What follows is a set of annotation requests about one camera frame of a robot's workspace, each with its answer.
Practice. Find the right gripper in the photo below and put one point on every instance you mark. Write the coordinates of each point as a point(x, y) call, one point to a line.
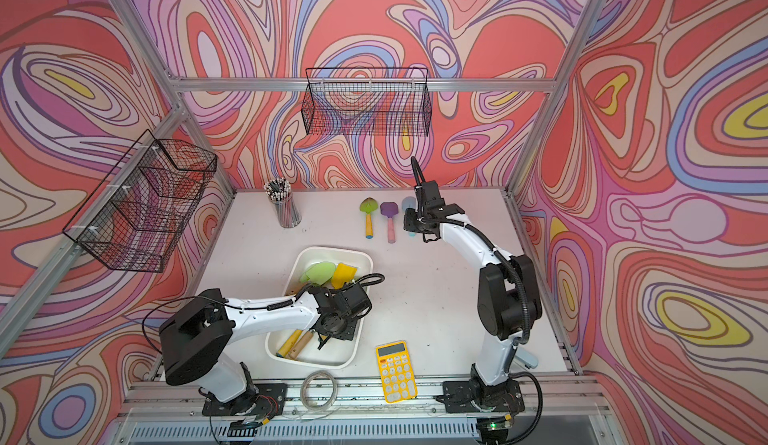
point(410, 225)

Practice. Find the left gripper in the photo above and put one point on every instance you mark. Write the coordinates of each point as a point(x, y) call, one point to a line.
point(346, 338)

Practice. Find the light blue shovel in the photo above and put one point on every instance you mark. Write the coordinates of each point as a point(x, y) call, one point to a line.
point(408, 205)

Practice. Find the purple shovel pink handle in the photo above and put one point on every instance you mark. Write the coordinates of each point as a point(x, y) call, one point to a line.
point(390, 210)

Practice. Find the green shovel yellow handle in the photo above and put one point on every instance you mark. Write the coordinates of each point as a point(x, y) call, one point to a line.
point(368, 206)

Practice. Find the green wooden-handle shovel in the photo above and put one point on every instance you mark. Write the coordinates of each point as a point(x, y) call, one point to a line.
point(300, 344)
point(318, 274)

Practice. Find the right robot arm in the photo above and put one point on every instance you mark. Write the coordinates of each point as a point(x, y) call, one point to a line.
point(508, 299)

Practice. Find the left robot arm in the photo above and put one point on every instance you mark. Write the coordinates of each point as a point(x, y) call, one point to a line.
point(194, 339)

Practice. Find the white storage tray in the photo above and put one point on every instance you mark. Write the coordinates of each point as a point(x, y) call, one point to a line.
point(321, 352)

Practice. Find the green shovel in tray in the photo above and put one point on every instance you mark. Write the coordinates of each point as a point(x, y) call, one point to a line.
point(289, 343)

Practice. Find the yellow calculator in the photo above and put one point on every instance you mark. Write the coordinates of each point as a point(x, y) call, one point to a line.
point(398, 381)

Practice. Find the metal pen cup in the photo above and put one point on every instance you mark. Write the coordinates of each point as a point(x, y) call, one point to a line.
point(280, 194)

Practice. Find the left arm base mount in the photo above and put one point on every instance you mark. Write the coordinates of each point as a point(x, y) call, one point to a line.
point(261, 400)

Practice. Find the black wire basket back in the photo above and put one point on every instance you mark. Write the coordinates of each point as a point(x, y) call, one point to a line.
point(362, 101)

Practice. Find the black wire basket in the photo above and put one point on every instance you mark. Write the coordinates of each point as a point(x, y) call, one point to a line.
point(362, 101)
point(146, 212)

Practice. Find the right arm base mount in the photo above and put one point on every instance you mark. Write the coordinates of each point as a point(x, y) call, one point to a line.
point(472, 396)

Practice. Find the black wire basket left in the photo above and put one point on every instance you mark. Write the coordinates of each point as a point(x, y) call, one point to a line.
point(146, 212)

